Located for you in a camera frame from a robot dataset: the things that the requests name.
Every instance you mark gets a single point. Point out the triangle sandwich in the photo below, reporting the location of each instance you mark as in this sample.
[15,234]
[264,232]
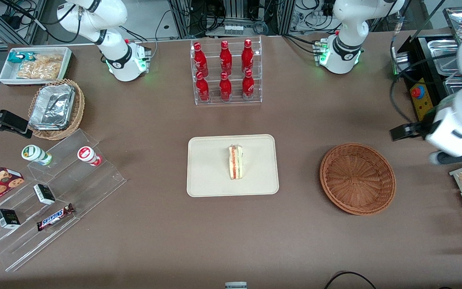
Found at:
[236,162]

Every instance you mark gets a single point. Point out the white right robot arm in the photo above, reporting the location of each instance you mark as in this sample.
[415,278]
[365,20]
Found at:
[114,52]

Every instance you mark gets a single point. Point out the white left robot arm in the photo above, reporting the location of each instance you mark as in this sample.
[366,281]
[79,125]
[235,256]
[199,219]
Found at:
[345,28]

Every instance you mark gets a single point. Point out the aluminium foil tray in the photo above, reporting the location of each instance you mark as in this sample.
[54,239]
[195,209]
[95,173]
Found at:
[52,106]

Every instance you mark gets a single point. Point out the light oval wicker basket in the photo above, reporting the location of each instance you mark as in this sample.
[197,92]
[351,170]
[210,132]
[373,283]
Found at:
[79,104]

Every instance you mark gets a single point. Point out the round brown wicker basket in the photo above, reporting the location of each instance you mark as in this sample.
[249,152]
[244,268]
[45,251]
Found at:
[357,178]

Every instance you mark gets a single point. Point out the beige rectangular serving tray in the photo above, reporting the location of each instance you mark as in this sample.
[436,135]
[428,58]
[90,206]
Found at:
[207,172]

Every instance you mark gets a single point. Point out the black appliance with yellow panel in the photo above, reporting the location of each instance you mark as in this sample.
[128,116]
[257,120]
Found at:
[423,106]

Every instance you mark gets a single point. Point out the red emergency stop button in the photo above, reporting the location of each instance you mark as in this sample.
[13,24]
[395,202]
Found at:
[417,92]

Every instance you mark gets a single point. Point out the green lid yogurt cup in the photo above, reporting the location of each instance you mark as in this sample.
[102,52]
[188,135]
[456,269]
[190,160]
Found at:
[34,153]

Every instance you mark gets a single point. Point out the white rectangular snack bin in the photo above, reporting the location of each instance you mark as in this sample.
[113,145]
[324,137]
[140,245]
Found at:
[8,74]

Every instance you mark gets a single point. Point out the clear bag of chips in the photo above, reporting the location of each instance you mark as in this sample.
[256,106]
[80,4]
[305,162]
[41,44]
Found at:
[42,67]

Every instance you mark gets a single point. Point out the teal snack packet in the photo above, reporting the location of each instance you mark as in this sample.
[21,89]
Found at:
[18,57]

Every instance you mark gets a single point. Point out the small black white box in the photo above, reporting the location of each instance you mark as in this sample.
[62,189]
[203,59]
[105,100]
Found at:
[44,194]
[7,218]

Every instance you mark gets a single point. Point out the red lid yogurt cup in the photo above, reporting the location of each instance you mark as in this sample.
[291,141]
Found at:
[86,154]

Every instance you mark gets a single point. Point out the brown snickers bar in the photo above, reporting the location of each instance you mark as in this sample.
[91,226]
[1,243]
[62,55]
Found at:
[54,217]

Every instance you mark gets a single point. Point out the clear acrylic stepped shelf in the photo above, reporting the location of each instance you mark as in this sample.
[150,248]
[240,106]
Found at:
[94,188]

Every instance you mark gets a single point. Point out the red cola bottle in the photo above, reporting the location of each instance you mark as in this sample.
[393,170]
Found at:
[248,86]
[225,88]
[202,88]
[225,58]
[247,57]
[200,60]

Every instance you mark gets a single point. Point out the clear acrylic bottle rack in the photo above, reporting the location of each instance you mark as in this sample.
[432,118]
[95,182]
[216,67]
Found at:
[231,102]

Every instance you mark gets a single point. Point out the white power strip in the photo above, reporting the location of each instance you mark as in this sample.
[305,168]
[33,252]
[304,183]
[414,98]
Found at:
[233,29]

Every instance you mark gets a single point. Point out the small grey device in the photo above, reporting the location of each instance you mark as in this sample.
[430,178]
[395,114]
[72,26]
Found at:
[236,285]

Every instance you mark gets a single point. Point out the aluminium frame rail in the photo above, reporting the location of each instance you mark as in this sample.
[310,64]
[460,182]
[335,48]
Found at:
[2,24]

